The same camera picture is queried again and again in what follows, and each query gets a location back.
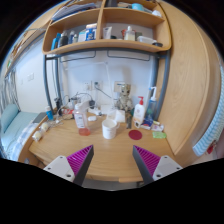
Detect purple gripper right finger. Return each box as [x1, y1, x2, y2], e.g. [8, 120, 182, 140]
[133, 145, 182, 185]

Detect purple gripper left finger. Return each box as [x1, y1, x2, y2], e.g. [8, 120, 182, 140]
[44, 145, 94, 186]

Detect green sponge packet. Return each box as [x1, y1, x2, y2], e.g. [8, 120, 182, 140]
[152, 132, 166, 139]

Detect dark red round coaster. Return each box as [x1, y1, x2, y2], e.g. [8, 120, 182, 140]
[128, 130, 142, 140]

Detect blue spray bottle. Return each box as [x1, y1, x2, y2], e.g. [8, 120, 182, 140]
[146, 86, 157, 119]

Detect white mug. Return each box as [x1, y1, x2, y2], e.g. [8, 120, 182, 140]
[102, 119, 120, 140]

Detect clear bottle with pink liquid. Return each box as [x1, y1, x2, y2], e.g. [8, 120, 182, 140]
[74, 103, 90, 136]

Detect white pump lotion bottle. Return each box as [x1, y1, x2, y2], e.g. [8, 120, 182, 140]
[133, 96, 145, 128]

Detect striped towel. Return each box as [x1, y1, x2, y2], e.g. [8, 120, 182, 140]
[193, 66, 224, 157]

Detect blue small bottle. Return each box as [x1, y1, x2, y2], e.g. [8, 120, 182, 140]
[45, 106, 54, 120]

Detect white tissue pack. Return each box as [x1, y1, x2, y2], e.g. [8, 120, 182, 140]
[107, 110, 125, 123]

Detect Groot figurine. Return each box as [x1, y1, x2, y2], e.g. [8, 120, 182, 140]
[117, 84, 133, 112]

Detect light blue bed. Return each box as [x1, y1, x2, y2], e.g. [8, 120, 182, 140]
[0, 104, 37, 161]

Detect wooden wardrobe panel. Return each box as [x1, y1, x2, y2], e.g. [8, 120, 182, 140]
[159, 1, 221, 166]

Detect white bottle on shelf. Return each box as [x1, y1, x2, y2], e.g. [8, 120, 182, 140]
[124, 26, 135, 41]

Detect blue box on shelf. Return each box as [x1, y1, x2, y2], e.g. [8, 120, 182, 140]
[85, 23, 97, 41]

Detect wooden wall shelf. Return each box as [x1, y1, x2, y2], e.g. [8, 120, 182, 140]
[42, 0, 172, 55]

